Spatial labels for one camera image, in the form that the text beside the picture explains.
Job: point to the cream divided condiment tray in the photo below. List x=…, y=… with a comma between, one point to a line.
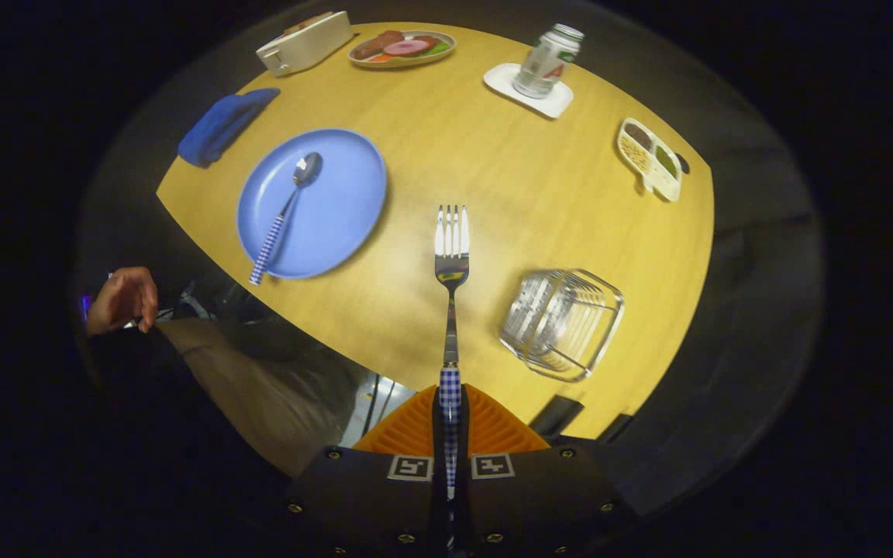
x=667, y=186

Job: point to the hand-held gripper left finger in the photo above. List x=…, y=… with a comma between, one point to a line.
x=438, y=434

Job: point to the phone with lit screen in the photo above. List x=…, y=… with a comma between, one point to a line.
x=85, y=308

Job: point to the black table bracket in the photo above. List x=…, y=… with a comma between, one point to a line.
x=617, y=427
x=555, y=415

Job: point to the white toaster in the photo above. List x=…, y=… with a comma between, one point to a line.
x=307, y=49

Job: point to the green lettuce leaf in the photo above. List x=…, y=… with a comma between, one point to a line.
x=439, y=48

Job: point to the folded blue cloth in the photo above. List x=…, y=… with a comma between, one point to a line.
x=218, y=128

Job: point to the blue round plate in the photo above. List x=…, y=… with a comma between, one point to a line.
x=338, y=201

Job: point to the cream oval food plate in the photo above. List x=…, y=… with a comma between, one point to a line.
x=404, y=62

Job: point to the white square coaster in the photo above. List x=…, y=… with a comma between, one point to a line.
x=497, y=77

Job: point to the brown sausage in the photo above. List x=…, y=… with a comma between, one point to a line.
x=380, y=44

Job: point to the pink ham slice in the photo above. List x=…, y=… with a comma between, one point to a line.
x=406, y=47

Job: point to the small white drink bottle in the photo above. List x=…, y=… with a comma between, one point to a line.
x=543, y=66

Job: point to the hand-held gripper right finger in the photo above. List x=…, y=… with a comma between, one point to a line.
x=463, y=434

